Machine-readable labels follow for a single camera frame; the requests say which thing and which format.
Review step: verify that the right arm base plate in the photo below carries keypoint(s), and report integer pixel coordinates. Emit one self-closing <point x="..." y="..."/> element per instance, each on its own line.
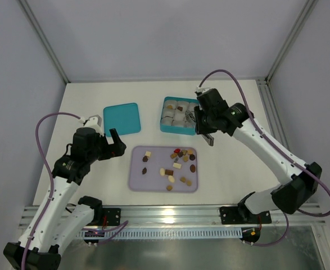
<point x="230" y="215"/>

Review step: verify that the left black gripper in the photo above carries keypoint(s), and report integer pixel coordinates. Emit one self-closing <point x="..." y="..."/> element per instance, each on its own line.
<point x="108" y="148"/>

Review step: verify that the white square chocolate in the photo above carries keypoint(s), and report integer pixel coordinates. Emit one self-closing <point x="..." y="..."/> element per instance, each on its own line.
<point x="148" y="153"/>
<point x="177" y="165"/>

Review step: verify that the slotted cable duct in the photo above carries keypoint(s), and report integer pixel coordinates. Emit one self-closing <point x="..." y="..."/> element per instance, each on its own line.
<point x="178" y="233"/>

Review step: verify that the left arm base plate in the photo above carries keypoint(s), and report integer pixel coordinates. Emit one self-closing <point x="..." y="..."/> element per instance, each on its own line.
<point x="110" y="217"/>

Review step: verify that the metal tongs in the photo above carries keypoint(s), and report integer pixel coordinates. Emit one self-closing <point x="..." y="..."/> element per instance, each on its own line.
<point x="191" y="118"/>

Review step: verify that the teal chocolate box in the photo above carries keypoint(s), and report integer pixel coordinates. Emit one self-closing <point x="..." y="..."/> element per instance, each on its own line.
<point x="173" y="120"/>

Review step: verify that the white square chocolate left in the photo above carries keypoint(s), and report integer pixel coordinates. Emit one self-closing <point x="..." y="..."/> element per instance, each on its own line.
<point x="148" y="153"/>

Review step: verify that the aluminium frame rail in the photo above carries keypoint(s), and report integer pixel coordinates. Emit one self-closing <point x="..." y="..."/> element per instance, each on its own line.
<point x="191" y="215"/>

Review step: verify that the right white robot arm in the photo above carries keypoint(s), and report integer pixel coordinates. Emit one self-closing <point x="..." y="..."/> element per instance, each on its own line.
<point x="295" y="177"/>

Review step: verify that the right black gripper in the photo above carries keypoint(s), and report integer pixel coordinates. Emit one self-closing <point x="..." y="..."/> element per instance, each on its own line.
<point x="202" y="124"/>

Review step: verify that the brown square chocolate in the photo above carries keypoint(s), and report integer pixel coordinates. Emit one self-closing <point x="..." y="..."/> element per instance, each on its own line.
<point x="169" y="172"/>

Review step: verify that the white square chocolate centre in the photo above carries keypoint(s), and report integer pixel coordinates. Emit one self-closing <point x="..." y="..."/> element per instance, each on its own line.
<point x="177" y="165"/>

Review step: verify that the purple tray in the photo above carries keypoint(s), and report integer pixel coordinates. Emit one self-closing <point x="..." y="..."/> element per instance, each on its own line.
<point x="162" y="157"/>

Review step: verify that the teal box lid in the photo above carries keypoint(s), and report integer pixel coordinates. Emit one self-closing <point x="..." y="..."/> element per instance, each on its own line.
<point x="123" y="117"/>

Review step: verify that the black swirl round chocolate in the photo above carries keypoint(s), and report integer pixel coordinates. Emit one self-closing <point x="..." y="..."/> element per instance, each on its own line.
<point x="192" y="157"/>

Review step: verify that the brown leaf chocolate right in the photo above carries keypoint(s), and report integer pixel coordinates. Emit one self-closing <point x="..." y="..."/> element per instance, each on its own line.
<point x="192" y="168"/>

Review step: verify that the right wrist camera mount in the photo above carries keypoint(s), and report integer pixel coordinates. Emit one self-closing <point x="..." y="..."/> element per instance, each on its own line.
<point x="200" y="90"/>

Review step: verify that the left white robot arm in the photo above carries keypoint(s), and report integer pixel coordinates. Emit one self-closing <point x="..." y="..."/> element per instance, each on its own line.
<point x="47" y="237"/>

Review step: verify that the cream oval chocolate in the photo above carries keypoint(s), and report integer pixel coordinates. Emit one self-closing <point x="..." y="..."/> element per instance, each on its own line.
<point x="171" y="178"/>

